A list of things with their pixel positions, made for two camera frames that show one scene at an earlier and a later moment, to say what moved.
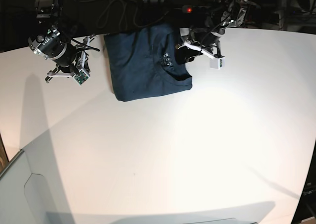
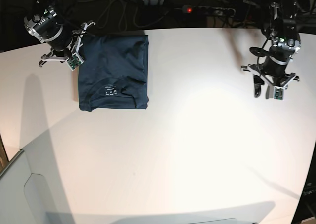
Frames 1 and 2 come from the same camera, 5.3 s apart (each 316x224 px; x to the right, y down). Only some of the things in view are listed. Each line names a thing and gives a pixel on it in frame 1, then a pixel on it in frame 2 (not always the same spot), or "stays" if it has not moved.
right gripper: x=81 y=61 to x=71 y=49
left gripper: x=205 y=42 to x=273 y=71
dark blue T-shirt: x=144 y=63 to x=114 y=74
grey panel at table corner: x=31 y=189 stays
